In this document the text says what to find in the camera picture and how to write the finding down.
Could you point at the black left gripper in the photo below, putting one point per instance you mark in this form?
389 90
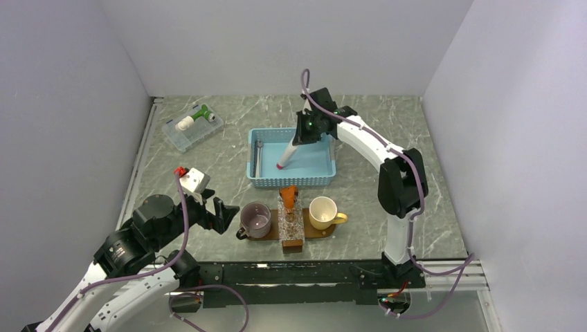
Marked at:
223 213

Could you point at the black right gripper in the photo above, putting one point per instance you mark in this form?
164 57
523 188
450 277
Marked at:
300 136

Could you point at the white toothpaste tube red cap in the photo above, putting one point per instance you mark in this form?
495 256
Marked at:
289 151

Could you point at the light blue plastic basket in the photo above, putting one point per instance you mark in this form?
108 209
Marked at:
311 165

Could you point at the purple grey mug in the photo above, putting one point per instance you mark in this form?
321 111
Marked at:
255 221

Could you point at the orange toothpaste tube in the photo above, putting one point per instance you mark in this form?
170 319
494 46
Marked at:
289 196

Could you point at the clear acrylic holder wooden base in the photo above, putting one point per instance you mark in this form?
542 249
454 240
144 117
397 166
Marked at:
290 247

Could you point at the yellow mug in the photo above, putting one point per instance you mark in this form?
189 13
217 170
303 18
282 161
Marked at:
323 212

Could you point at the brown oval wooden tray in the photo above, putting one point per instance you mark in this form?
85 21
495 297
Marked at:
316 231

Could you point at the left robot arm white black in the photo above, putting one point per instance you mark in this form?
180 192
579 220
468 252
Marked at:
146 257

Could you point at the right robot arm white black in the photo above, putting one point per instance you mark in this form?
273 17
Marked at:
402 185

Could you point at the clear plastic storage box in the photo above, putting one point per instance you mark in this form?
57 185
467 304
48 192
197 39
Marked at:
200 130

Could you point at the green white toy bottle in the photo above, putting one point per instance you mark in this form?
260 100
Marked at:
201 111

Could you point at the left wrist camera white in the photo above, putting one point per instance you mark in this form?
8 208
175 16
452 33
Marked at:
193 182

